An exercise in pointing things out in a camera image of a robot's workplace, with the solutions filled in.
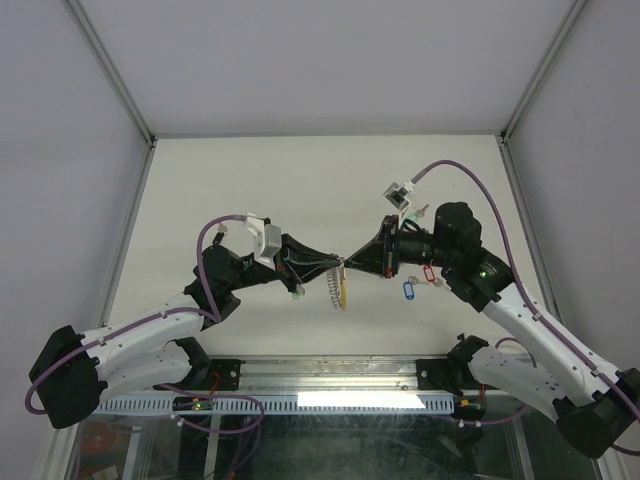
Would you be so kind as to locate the white slotted cable duct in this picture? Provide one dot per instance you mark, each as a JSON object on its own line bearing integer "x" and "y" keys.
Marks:
{"x": 306, "y": 403}

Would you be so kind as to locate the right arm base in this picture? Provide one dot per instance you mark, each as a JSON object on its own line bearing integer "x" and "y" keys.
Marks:
{"x": 451, "y": 373}

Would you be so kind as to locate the keyring with yellow handle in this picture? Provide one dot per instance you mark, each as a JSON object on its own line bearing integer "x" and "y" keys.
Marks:
{"x": 337, "y": 286}

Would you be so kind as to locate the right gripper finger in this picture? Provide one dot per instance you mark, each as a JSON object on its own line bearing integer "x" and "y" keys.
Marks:
{"x": 365, "y": 265}
{"x": 373, "y": 250}

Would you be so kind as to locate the light green tag key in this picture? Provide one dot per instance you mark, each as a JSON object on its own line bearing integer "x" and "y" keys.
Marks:
{"x": 417, "y": 214}

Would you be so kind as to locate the black tag key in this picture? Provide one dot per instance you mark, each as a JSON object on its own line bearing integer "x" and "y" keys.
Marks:
{"x": 220, "y": 232}

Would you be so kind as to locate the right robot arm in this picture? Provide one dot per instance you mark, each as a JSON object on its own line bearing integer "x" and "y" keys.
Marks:
{"x": 591, "y": 401}

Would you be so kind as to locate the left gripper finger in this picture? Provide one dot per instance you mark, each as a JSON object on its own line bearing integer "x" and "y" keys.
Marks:
{"x": 300, "y": 254}
{"x": 306, "y": 272}

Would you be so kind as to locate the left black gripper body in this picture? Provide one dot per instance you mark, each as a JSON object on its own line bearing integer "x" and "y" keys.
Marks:
{"x": 284, "y": 269}

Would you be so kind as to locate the bright green tag key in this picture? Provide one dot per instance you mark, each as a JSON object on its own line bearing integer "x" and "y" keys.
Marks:
{"x": 299, "y": 292}

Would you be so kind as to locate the aluminium mounting rail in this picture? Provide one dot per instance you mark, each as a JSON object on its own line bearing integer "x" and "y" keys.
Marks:
{"x": 290, "y": 374}

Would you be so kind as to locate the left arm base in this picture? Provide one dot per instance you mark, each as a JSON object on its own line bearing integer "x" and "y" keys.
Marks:
{"x": 204, "y": 372}

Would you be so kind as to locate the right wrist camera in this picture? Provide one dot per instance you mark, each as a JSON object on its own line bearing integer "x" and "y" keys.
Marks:
{"x": 400, "y": 196}

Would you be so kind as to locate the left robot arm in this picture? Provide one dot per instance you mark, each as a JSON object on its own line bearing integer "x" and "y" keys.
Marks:
{"x": 77, "y": 371}

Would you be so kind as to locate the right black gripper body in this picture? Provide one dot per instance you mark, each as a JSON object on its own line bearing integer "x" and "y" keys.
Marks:
{"x": 391, "y": 257}

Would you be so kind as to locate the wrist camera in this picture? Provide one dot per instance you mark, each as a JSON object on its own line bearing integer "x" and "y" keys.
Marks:
{"x": 400, "y": 196}
{"x": 267, "y": 239}

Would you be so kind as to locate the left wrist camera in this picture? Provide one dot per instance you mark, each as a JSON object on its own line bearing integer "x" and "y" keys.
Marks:
{"x": 267, "y": 239}

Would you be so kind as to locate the red tag key lower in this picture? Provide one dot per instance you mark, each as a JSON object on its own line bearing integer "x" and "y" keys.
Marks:
{"x": 431, "y": 277}

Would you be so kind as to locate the blue tag key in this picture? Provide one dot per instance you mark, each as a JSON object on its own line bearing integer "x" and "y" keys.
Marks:
{"x": 409, "y": 287}

